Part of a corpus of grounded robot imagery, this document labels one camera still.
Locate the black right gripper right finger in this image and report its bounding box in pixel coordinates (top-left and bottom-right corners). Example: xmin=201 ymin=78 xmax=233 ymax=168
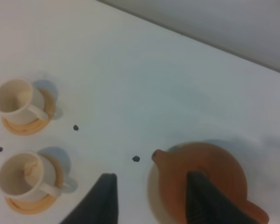
xmin=185 ymin=171 xmax=256 ymax=224

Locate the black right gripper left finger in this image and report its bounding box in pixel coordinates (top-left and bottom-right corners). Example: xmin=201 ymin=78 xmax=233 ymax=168
xmin=62 ymin=173 xmax=119 ymax=224

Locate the brown clay teapot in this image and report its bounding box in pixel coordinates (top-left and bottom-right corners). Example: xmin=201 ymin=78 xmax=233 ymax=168
xmin=152 ymin=142 xmax=269 ymax=224

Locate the orange coaster near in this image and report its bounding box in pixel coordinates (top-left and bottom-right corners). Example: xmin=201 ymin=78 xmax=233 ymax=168
xmin=5 ymin=154 xmax=64 ymax=215

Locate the orange coaster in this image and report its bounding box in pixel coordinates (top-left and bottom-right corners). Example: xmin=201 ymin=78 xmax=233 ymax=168
xmin=5 ymin=154 xmax=64 ymax=215
xmin=1 ymin=88 xmax=56 ymax=136

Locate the white teacup near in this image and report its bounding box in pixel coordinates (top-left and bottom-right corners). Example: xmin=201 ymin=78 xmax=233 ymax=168
xmin=0 ymin=151 xmax=61 ymax=203

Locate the white teacup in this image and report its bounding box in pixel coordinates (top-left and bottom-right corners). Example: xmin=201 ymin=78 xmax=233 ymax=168
xmin=0 ymin=151 xmax=61 ymax=203
xmin=0 ymin=78 xmax=49 ymax=125

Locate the orange coaster far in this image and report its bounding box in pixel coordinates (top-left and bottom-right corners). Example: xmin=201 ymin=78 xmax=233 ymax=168
xmin=1 ymin=88 xmax=56 ymax=136

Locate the white teacup far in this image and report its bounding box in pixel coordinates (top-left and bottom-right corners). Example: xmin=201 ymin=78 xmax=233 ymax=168
xmin=0 ymin=78 xmax=49 ymax=125

